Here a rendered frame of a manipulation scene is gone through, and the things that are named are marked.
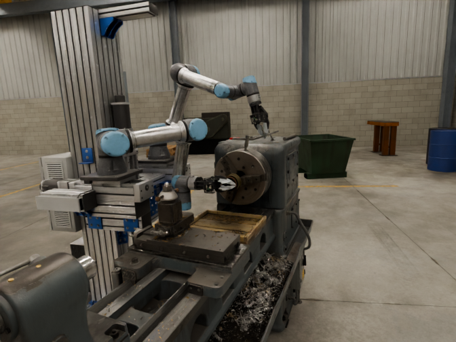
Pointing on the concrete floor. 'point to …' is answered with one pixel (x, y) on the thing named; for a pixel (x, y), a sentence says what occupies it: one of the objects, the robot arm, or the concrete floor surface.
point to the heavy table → (384, 136)
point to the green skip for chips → (324, 155)
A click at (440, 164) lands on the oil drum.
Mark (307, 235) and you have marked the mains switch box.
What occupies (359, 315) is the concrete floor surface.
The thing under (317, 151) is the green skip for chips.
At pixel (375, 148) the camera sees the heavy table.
